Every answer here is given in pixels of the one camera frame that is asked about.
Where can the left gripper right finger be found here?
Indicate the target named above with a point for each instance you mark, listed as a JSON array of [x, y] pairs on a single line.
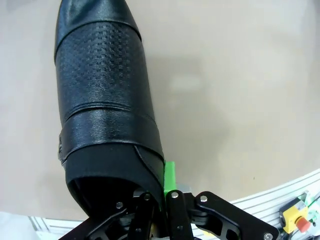
[[178, 212]]

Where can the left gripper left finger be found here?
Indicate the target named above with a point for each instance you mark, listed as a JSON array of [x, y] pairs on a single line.
[[143, 212]]

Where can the yellow emergency stop box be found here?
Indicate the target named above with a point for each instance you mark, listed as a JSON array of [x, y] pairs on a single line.
[[292, 212]]

